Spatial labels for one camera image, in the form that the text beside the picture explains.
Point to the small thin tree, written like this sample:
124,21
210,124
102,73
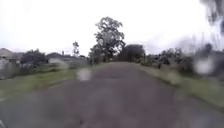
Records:
76,48

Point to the low house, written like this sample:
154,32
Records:
63,58

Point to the tall leafy tree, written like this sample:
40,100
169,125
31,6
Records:
108,36

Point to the dark dense tree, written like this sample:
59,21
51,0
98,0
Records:
132,52

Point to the grass verge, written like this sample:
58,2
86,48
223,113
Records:
30,83
201,89

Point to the dark bushy tree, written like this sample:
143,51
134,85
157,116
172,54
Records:
33,57

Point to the grey asphalt road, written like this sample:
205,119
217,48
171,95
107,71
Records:
116,100

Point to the row of bushes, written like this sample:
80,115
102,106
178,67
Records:
173,60

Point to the fence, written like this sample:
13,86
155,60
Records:
8,69

